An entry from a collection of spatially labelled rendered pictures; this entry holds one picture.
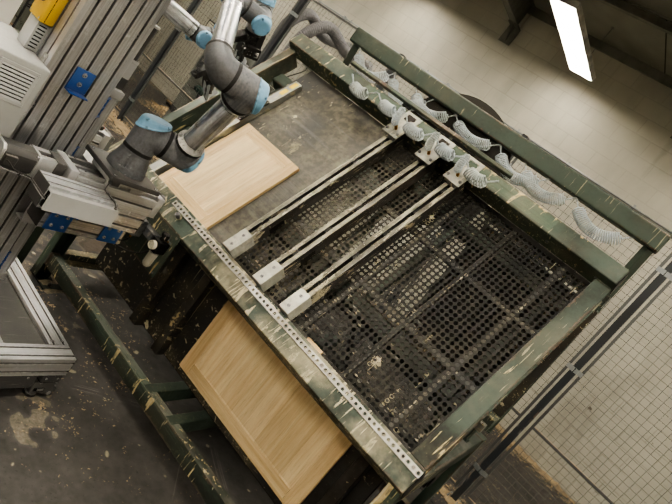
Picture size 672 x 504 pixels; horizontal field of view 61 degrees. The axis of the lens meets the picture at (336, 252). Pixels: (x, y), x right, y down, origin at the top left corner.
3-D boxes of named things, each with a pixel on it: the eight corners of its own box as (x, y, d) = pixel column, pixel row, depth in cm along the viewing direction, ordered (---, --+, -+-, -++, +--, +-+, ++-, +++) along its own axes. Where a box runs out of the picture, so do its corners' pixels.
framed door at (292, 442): (181, 364, 283) (178, 364, 281) (245, 280, 272) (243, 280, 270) (293, 513, 243) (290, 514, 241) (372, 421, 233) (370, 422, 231)
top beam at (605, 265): (290, 54, 338) (288, 39, 330) (303, 46, 342) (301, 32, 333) (608, 296, 241) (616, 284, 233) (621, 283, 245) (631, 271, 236)
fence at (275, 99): (151, 171, 290) (148, 165, 286) (296, 86, 322) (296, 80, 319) (156, 176, 288) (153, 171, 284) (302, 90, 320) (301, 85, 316)
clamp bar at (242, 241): (222, 249, 261) (211, 217, 241) (407, 125, 301) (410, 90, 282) (235, 262, 257) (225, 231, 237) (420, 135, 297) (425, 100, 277)
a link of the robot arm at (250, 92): (158, 140, 221) (242, 54, 189) (190, 160, 229) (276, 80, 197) (151, 161, 214) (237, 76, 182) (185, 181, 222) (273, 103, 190)
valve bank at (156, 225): (78, 208, 274) (105, 169, 270) (102, 214, 287) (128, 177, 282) (129, 274, 252) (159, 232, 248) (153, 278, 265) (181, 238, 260)
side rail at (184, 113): (131, 152, 306) (124, 138, 297) (291, 62, 343) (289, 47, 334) (136, 158, 303) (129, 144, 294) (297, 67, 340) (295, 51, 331)
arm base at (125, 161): (117, 173, 204) (132, 151, 202) (99, 151, 211) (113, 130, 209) (149, 185, 217) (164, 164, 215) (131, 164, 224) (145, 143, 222)
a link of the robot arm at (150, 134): (123, 134, 213) (143, 104, 211) (155, 152, 221) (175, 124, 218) (125, 144, 204) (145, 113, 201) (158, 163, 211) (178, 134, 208)
